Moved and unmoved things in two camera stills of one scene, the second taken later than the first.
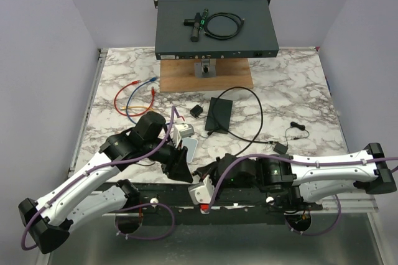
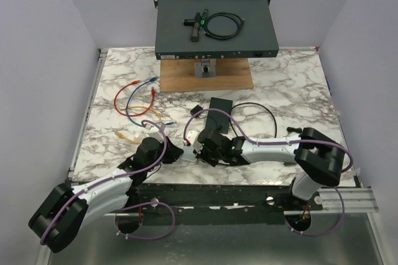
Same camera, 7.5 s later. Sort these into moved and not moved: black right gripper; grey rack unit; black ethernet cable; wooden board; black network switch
Moved: black ethernet cable; black right gripper
Not moved: wooden board; grey rack unit; black network switch
